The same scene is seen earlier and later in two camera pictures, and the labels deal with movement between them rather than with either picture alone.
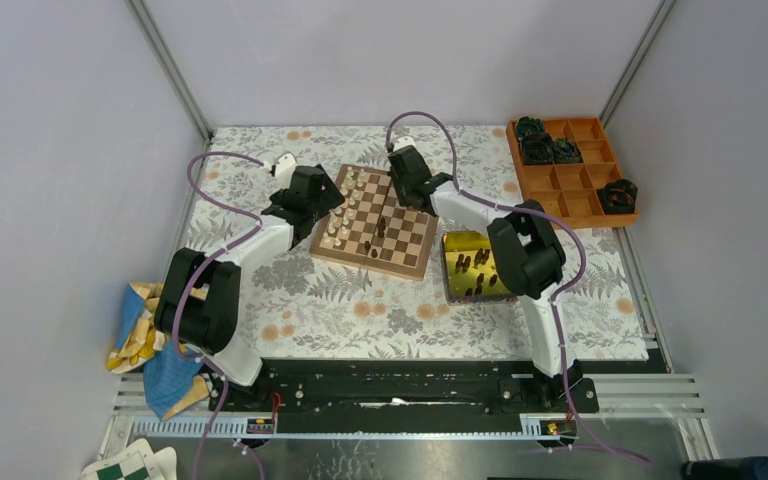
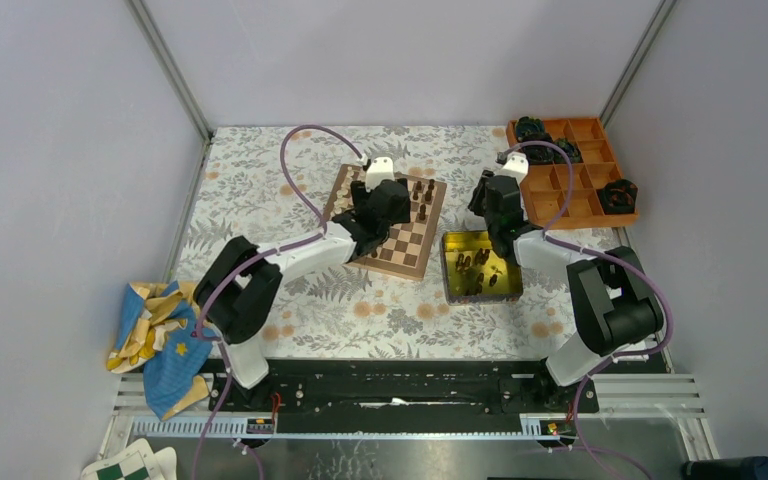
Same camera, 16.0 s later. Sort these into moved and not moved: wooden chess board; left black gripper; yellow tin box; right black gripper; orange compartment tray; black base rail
Moved: right black gripper; left black gripper
Not moved: orange compartment tray; black base rail; wooden chess board; yellow tin box
